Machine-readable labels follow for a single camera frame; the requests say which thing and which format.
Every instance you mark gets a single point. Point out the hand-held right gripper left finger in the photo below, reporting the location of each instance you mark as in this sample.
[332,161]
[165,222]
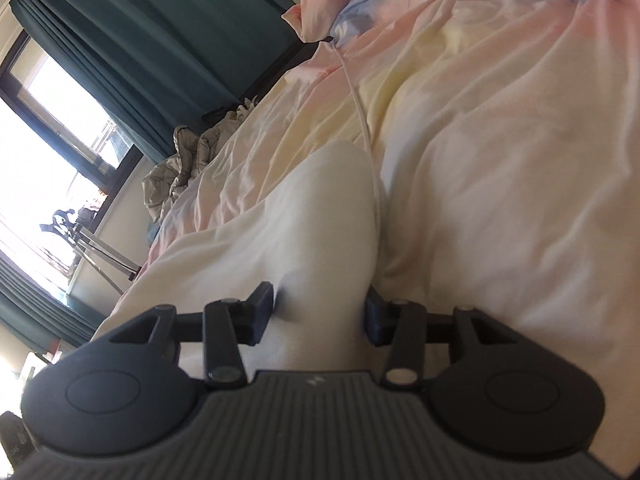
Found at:
[260,312]

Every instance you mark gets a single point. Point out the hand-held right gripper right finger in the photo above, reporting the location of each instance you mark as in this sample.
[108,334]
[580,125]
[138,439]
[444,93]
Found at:
[372,315]

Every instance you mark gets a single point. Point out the crumpled beige quilt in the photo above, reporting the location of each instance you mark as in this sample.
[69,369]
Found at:
[192,155]

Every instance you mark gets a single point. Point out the cream white pillowcase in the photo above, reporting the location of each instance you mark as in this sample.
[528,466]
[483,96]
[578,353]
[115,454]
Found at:
[310,220]

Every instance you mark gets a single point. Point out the teal window curtain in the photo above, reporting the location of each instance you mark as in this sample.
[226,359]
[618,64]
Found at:
[35,310]
[150,35]

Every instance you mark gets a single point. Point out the standing garment steamer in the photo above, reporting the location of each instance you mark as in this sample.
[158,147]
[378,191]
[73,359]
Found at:
[100,246]

